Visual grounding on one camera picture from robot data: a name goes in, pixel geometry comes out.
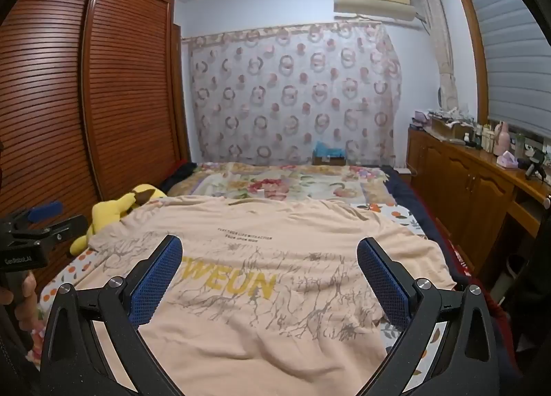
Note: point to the wooden window frame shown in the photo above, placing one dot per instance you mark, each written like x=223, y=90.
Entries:
x=471, y=43

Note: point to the wooden sideboard cabinet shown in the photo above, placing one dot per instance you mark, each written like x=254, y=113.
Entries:
x=456, y=180

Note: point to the dark cloth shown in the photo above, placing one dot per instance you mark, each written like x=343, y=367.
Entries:
x=178, y=174

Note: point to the circle-patterned sheer curtain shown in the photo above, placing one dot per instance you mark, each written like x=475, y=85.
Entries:
x=280, y=99

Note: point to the small black tripod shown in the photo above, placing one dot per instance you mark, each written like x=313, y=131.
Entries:
x=534, y=163

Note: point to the cardboard box with clutter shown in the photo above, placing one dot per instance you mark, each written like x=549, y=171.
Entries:
x=447, y=125

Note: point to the brown wooden box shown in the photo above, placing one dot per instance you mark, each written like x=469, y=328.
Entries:
x=329, y=161

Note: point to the pink bottle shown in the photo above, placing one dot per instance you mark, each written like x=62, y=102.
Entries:
x=501, y=142

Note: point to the wooden headboard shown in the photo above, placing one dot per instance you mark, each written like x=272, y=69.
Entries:
x=129, y=77

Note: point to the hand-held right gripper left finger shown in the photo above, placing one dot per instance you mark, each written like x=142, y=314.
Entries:
x=157, y=284

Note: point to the peach printed t-shirt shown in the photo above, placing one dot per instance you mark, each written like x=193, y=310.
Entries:
x=258, y=335

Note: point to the yellow plush toy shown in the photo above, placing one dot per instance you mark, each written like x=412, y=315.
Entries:
x=107, y=211

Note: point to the blue bag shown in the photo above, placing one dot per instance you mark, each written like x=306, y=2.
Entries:
x=329, y=149

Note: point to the floral blanket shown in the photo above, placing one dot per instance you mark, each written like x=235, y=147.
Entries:
x=267, y=185

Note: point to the orange-print white bedsheet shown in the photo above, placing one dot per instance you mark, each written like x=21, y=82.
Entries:
x=73, y=269

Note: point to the dark blue quilt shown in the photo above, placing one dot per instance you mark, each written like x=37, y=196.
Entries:
x=413, y=206

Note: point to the cream bottles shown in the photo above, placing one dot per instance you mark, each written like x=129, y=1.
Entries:
x=488, y=137

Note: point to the beige window curtain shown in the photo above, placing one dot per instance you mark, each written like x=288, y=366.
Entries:
x=445, y=56

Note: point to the grey window blind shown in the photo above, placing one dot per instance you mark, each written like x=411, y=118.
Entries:
x=512, y=56

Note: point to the person's left hand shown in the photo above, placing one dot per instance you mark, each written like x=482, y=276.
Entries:
x=29, y=286

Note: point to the white waste bin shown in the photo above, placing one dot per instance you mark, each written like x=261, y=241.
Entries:
x=515, y=271

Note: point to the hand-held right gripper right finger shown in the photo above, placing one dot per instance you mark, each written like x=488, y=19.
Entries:
x=381, y=279

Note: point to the pink tissue box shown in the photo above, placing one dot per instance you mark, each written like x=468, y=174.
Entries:
x=507, y=160

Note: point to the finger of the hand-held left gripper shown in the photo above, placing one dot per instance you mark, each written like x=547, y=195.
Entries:
x=45, y=211
x=60, y=226

